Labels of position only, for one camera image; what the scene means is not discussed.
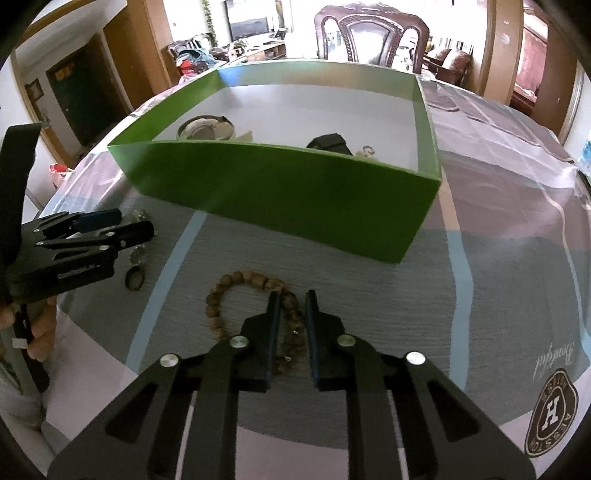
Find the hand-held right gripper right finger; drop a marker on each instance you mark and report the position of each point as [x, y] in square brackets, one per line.
[311, 332]

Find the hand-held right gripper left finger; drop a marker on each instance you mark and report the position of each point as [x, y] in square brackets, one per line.
[274, 332]

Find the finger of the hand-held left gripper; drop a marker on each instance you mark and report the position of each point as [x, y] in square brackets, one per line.
[99, 219]
[134, 233]

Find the green cardboard box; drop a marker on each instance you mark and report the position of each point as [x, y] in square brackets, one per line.
[277, 198]

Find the black wrist watch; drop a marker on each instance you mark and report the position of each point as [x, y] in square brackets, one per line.
[328, 142]

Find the person's left hand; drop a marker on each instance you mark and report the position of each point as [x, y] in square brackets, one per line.
[44, 327]

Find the dark entrance door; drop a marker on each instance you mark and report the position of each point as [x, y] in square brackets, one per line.
[78, 101]

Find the printed plastic tablecloth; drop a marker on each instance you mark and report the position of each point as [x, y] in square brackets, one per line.
[485, 277]

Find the wooden television cabinet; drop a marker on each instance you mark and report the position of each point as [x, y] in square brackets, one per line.
[268, 48]

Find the television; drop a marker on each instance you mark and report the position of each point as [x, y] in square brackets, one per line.
[247, 23]

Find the brown leather sofa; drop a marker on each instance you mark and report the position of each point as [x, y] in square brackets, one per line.
[450, 64]

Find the carved dark wooden chair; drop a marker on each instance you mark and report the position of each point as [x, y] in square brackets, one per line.
[369, 32]

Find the blue white packet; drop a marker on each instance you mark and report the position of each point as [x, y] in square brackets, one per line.
[585, 159]

